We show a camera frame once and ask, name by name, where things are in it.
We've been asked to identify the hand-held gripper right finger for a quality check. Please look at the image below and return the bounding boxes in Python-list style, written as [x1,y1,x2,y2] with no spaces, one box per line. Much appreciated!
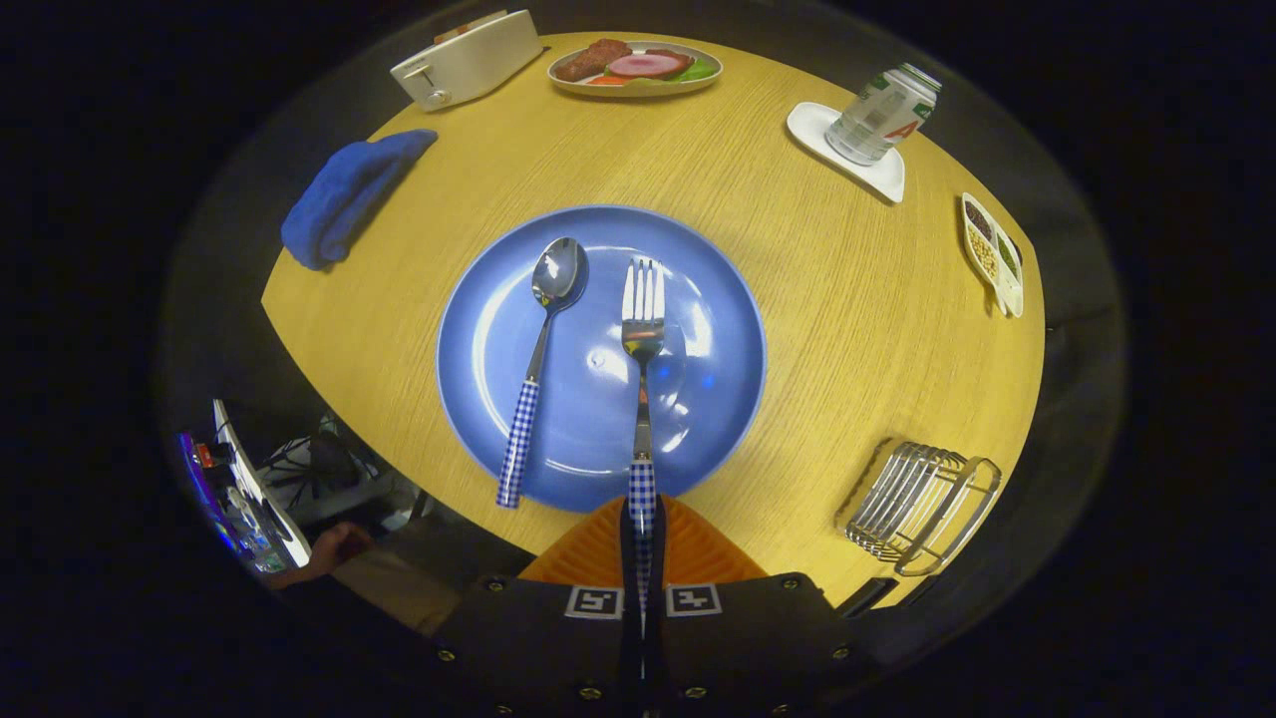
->
[646,496,884,718]

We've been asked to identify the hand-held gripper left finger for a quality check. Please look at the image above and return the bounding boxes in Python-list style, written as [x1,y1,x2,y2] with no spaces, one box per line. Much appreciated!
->
[431,496,641,718]

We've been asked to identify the fork with blue checked handle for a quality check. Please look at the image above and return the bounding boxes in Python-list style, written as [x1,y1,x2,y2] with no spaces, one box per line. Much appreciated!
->
[621,257,667,639]

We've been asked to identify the spoon with blue checked handle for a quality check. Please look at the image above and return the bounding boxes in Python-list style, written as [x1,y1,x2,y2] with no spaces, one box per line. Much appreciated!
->
[496,236,589,510]

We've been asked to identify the person's beige trousers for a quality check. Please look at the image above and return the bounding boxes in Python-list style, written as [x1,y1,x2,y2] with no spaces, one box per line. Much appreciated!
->
[334,543,472,639]

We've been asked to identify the black tripod stand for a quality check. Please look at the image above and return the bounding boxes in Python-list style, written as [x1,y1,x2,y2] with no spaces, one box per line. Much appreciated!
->
[259,417,397,527]

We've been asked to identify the blue plate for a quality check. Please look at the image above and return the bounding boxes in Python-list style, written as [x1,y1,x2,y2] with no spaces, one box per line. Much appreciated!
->
[436,204,769,515]

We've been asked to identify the white dish of beans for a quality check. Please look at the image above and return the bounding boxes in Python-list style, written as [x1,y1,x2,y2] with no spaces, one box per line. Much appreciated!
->
[960,192,1026,319]

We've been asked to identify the blue folded cloth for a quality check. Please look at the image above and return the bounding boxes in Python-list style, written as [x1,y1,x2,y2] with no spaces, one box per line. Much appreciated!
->
[281,130,440,272]

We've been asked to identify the white coaster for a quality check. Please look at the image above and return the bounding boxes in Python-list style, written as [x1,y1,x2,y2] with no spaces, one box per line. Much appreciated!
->
[787,101,906,204]

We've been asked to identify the clear bottle green white label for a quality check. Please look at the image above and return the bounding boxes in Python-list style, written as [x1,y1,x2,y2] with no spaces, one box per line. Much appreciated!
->
[825,63,942,167]

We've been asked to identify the white toaster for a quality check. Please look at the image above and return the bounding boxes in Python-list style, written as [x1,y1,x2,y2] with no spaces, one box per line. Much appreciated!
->
[390,10,545,113]

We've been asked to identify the plate of meat and vegetables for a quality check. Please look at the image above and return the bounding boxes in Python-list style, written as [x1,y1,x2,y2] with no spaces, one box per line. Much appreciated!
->
[547,38,724,98]

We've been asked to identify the toast slice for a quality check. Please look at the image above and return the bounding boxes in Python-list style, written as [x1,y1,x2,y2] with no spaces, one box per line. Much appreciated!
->
[434,11,509,43]

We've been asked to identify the black table bracket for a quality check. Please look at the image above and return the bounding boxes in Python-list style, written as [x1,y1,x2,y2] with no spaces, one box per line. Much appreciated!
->
[835,576,900,617]

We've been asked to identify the silver wire rack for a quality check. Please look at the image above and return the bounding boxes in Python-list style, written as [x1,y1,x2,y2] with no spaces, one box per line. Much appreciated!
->
[835,440,1003,578]

